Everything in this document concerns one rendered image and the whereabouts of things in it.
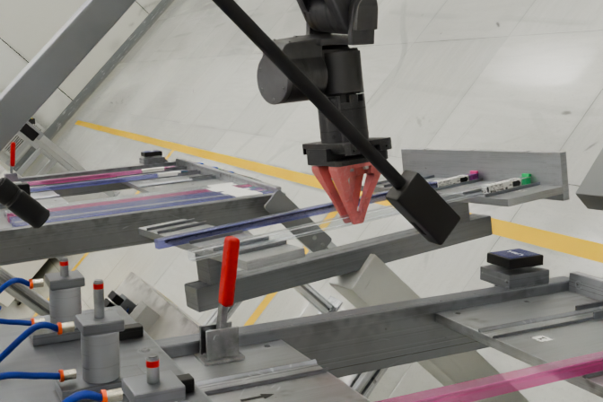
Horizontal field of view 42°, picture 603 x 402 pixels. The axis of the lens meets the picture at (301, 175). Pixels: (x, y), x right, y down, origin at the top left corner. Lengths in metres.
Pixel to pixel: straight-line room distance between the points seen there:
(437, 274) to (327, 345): 1.55
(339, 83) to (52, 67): 0.56
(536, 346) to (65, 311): 0.42
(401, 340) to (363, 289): 0.24
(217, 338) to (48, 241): 0.80
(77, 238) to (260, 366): 0.83
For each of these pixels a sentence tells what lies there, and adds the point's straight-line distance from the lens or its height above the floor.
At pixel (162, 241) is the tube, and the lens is 0.93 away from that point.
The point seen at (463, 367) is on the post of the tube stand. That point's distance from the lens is 1.20.
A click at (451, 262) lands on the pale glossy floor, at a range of 2.30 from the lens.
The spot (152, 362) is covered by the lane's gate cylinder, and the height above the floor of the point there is 1.23.
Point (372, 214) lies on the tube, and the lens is 0.94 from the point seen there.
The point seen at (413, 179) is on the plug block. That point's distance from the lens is 0.45.
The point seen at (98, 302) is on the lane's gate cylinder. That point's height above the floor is 1.23.
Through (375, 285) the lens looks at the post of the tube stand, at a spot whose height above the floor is 0.79.
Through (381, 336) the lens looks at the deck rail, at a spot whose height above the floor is 0.90.
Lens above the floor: 1.38
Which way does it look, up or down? 25 degrees down
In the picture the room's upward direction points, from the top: 46 degrees counter-clockwise
